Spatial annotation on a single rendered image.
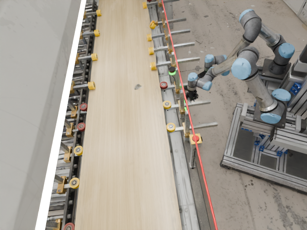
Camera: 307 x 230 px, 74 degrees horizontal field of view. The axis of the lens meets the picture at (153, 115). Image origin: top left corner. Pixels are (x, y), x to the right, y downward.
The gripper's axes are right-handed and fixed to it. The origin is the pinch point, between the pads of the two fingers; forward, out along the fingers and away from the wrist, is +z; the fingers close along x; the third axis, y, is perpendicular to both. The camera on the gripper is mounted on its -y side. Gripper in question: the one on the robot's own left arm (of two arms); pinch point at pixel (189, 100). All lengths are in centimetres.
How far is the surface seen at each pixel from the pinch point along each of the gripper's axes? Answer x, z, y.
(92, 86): -77, -5, -62
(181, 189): -43, 29, 60
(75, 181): -118, 1, 23
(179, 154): -30, 29, 32
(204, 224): -41, 21, 91
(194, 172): -28, 21, 55
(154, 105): -31.0, 1.1, -12.3
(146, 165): -62, 1, 38
